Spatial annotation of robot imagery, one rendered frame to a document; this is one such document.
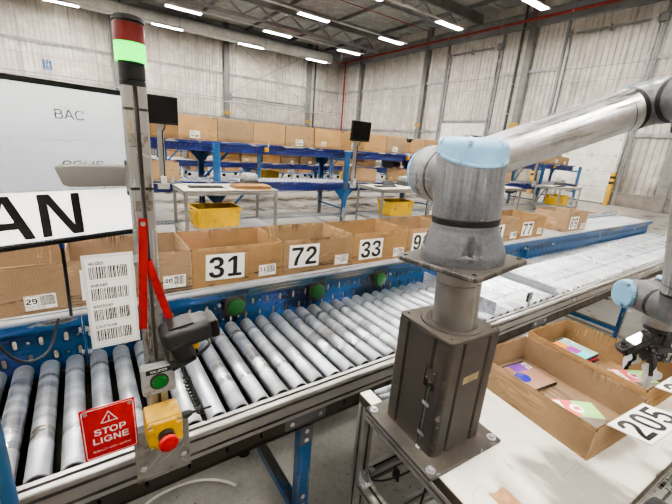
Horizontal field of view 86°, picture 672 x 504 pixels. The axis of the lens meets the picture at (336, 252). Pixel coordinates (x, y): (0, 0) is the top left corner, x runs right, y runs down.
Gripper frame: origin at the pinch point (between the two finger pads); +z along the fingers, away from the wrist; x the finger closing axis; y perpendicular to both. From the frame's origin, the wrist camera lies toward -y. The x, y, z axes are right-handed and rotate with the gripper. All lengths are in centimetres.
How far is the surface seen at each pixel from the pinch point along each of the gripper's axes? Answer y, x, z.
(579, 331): -2.1, 25.5, -3.6
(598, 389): -20.1, -9.7, -1.7
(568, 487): -49, -40, 3
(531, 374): -35.4, 0.8, 1.1
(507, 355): -40.2, 9.0, -0.9
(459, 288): -78, -28, -40
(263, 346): -129, 14, 4
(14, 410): -188, -23, 3
